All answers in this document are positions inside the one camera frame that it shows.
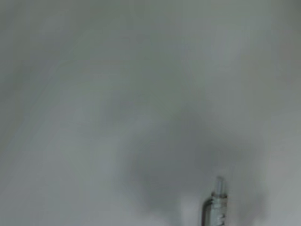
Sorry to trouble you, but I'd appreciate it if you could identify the silver white ballpoint pen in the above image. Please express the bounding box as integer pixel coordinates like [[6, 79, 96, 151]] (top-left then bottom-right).
[[201, 176, 230, 226]]

